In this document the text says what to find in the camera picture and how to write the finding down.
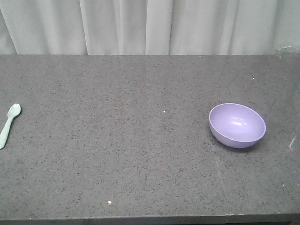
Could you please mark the purple plastic bowl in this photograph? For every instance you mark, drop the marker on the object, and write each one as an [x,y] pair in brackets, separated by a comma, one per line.
[236,126]

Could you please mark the white curtain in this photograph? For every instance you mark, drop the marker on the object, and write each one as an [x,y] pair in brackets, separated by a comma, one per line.
[150,27]

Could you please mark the pale green plastic spoon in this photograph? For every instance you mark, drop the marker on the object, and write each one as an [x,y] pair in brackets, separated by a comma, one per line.
[13,112]

